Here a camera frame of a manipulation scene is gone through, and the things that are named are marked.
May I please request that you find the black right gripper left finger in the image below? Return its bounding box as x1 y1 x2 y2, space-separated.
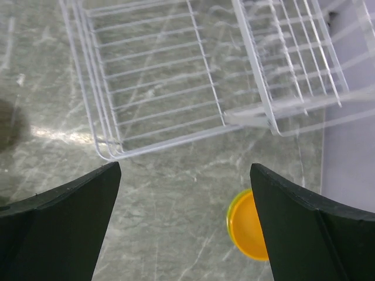
1 162 121 280

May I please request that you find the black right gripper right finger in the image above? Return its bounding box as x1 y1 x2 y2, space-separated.
250 163 374 280

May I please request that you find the orange bowl right stack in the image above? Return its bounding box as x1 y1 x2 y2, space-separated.
230 191 269 261

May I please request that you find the green bowl under right stack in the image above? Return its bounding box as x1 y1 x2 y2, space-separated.
226 189 252 245

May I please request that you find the white wire dish rack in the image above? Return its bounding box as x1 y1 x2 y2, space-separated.
60 1 374 160

